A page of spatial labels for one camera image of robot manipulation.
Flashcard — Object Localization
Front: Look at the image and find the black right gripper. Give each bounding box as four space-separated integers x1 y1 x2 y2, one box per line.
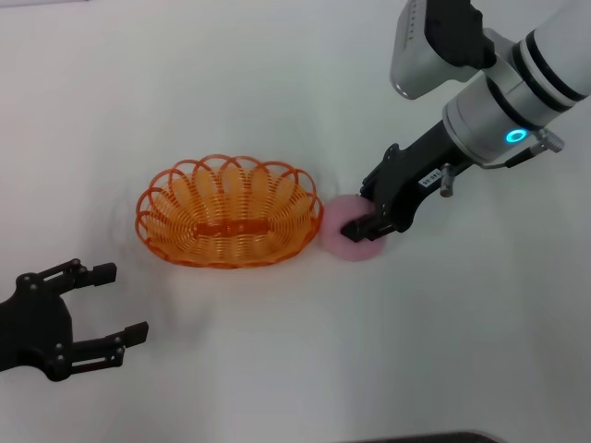
340 119 470 244

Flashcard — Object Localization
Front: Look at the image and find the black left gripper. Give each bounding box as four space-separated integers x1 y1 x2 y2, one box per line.
0 258 150 382

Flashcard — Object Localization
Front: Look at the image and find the pink plush peach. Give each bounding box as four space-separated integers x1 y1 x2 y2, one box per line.
320 194 386 263

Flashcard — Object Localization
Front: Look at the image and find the orange woven plastic basket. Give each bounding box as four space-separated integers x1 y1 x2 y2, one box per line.
135 154 327 269

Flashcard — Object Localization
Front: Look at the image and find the silver metal connector plug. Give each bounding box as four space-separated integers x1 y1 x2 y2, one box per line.
438 162 457 198

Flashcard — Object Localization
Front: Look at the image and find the dark robot torso edge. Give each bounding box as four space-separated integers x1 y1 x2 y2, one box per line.
357 431 502 443

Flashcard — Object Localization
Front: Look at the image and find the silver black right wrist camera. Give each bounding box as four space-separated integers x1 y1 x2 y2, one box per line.
389 0 499 101

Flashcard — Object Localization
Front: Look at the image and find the silver plug with black cable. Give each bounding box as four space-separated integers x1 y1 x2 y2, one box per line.
505 128 567 170

